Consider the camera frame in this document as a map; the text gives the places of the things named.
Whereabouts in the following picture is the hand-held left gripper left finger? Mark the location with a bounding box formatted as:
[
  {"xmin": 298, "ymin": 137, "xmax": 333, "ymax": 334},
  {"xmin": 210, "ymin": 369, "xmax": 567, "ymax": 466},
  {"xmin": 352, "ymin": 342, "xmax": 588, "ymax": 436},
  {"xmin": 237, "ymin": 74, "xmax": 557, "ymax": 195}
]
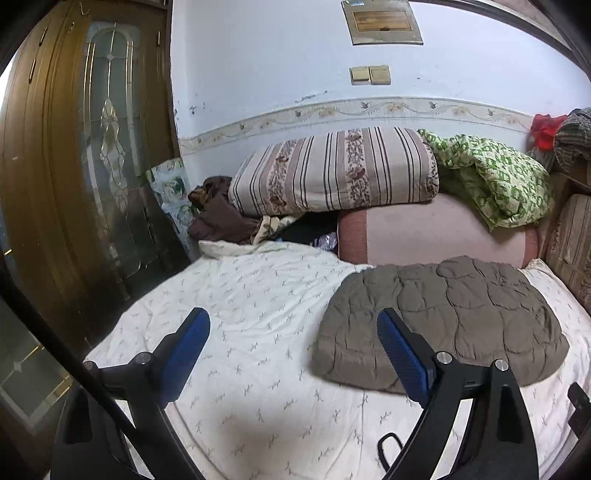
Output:
[{"xmin": 50, "ymin": 307, "xmax": 212, "ymax": 480}]

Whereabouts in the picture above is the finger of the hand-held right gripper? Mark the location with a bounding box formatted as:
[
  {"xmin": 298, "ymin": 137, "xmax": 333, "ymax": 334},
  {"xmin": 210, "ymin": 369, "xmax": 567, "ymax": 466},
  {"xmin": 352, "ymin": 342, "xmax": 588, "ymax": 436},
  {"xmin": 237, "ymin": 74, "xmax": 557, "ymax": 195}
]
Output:
[{"xmin": 567, "ymin": 382, "xmax": 591, "ymax": 437}]

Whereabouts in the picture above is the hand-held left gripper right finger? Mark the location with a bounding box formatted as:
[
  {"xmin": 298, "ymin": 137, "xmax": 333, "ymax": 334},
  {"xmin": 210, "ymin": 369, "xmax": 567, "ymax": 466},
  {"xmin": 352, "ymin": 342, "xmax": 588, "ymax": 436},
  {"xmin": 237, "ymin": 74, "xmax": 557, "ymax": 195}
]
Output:
[{"xmin": 376, "ymin": 309, "xmax": 541, "ymax": 480}]

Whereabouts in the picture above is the olive quilted jacket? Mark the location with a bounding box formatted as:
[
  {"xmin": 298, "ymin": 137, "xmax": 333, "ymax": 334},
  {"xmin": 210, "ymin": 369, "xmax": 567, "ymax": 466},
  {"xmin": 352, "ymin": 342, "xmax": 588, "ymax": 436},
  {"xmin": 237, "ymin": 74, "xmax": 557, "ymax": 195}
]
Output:
[{"xmin": 311, "ymin": 256, "xmax": 570, "ymax": 394}]

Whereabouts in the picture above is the white patterned bed sheet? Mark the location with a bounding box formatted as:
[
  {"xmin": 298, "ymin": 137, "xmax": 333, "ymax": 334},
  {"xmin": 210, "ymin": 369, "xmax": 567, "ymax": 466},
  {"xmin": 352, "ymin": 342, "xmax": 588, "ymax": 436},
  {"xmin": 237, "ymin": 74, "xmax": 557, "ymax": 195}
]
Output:
[{"xmin": 83, "ymin": 240, "xmax": 591, "ymax": 480}]

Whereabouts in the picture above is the pink blanket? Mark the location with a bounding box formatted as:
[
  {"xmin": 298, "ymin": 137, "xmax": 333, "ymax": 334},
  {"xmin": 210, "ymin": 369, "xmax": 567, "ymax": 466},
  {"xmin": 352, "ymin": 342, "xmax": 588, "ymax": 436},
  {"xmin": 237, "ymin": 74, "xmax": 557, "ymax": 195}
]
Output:
[{"xmin": 337, "ymin": 191, "xmax": 540, "ymax": 268}]

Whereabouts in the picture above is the dark brown garment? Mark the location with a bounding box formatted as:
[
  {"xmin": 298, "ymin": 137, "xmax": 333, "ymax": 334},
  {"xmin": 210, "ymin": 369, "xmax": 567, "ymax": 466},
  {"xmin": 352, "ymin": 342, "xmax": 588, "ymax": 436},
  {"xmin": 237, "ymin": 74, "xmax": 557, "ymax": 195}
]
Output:
[{"xmin": 187, "ymin": 176, "xmax": 264, "ymax": 244}]

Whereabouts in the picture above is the cream patterned cloth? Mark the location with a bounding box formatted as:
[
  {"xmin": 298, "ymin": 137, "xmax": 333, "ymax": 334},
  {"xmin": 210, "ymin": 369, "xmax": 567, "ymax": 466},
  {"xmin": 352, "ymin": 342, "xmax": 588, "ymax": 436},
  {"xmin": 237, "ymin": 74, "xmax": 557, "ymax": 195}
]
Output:
[{"xmin": 252, "ymin": 215, "xmax": 301, "ymax": 245}]

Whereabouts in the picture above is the floral printed board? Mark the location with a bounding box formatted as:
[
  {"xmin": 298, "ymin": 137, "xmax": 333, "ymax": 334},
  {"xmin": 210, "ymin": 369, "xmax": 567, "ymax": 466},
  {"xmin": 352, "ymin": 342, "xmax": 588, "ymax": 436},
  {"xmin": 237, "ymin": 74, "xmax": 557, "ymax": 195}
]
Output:
[{"xmin": 147, "ymin": 157, "xmax": 204, "ymax": 261}]

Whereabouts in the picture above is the beige patterned cushion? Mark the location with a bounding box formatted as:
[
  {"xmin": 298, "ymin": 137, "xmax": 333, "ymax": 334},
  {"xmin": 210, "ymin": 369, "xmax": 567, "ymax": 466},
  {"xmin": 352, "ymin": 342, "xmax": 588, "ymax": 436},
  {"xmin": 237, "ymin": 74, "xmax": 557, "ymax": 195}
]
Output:
[{"xmin": 545, "ymin": 194, "xmax": 591, "ymax": 319}]

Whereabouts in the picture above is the striped floral pillow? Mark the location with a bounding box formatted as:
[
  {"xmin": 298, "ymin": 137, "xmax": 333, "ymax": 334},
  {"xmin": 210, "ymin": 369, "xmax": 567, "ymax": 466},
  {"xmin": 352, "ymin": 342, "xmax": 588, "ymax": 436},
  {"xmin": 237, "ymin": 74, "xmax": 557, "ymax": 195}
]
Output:
[{"xmin": 228, "ymin": 127, "xmax": 440, "ymax": 217}]

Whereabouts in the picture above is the green patterned blanket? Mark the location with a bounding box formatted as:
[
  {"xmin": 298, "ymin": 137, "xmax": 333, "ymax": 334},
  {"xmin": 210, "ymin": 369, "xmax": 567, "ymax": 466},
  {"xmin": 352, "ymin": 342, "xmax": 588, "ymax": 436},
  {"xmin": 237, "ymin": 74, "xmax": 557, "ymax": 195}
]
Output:
[{"xmin": 418, "ymin": 129, "xmax": 556, "ymax": 230}]

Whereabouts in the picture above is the wooden wardrobe with glass doors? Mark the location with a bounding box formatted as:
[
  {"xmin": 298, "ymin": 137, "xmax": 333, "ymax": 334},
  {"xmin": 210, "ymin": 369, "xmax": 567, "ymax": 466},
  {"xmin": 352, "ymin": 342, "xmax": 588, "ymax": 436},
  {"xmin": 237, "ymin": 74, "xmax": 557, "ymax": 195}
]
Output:
[{"xmin": 0, "ymin": 0, "xmax": 195, "ymax": 462}]

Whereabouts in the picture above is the red cloth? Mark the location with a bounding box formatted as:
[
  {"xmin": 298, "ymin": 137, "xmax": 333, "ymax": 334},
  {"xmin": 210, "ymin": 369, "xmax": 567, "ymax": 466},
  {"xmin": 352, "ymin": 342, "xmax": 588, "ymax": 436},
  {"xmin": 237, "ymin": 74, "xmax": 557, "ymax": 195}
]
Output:
[{"xmin": 530, "ymin": 113, "xmax": 568, "ymax": 151}]

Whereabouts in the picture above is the grey plaid cloth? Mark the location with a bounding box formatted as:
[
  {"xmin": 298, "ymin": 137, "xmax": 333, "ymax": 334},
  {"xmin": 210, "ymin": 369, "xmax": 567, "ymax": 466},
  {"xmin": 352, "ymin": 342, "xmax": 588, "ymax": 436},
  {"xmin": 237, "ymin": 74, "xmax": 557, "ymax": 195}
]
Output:
[{"xmin": 553, "ymin": 107, "xmax": 591, "ymax": 174}]

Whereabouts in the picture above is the black strap loop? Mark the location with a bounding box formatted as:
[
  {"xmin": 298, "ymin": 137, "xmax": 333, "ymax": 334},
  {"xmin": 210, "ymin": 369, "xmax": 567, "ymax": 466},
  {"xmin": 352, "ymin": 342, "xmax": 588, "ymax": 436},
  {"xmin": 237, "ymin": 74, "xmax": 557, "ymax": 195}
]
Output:
[{"xmin": 378, "ymin": 433, "xmax": 404, "ymax": 469}]

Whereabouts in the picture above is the black cable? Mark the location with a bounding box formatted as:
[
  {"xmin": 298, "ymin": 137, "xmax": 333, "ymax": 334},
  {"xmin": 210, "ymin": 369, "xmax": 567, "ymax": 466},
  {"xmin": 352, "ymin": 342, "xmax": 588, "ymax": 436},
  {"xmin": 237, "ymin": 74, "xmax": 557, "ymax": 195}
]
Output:
[{"xmin": 0, "ymin": 265, "xmax": 204, "ymax": 480}]

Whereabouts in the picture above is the wall electrical panel box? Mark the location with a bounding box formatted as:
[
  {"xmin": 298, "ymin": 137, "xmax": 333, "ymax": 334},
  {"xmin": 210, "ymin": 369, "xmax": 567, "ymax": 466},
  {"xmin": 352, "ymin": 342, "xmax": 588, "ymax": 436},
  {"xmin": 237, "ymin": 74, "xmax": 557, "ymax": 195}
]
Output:
[{"xmin": 341, "ymin": 0, "xmax": 424, "ymax": 46}]

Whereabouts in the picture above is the dark framed wall picture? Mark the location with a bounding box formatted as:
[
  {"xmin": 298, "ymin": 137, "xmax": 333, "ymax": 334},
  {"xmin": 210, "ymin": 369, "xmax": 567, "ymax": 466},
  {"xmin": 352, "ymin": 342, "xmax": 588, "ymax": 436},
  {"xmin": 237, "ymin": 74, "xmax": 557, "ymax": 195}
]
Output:
[{"xmin": 411, "ymin": 0, "xmax": 583, "ymax": 61}]

